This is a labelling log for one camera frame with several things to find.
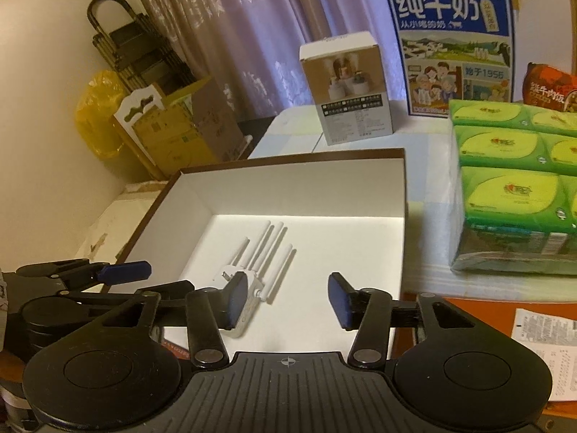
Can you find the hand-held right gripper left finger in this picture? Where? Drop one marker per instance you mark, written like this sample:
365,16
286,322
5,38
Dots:
235,302

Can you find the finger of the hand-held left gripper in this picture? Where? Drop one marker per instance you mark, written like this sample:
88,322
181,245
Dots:
76,300
126,271

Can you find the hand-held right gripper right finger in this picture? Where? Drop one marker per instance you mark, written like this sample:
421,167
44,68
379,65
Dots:
340,301

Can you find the white wifi extender with antennas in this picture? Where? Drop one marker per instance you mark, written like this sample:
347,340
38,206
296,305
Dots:
255,292

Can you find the brown cardboard flap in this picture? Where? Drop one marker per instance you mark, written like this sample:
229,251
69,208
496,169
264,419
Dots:
293,198

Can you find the pale wrapped bundle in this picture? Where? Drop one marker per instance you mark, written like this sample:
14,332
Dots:
112,230

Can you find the yellow cardboard box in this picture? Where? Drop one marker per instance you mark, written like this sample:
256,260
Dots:
171,135

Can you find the orange cardboard box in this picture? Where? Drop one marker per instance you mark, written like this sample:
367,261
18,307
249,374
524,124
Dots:
496,320

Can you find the yellow plastic bag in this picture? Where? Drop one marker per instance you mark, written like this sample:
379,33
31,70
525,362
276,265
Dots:
97,117

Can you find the white scalloped cardboard piece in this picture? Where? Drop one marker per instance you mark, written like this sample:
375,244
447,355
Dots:
135,112

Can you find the brown cardboard box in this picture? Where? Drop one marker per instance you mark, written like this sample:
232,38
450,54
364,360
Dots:
218,121

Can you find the white product box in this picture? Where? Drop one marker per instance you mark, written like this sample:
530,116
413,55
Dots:
347,99

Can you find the green tissue multipack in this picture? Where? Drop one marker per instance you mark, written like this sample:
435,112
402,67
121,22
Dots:
509,189

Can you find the white tube with label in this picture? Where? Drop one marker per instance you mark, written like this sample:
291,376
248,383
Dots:
547,347

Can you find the black folding step ladder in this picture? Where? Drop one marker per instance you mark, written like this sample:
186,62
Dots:
135,54

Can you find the pale patterned curtain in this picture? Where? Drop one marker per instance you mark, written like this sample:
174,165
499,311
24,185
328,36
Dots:
248,31

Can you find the blue milk carton box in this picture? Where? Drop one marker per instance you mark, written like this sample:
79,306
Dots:
450,54

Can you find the red snack package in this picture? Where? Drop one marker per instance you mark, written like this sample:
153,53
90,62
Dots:
550,85

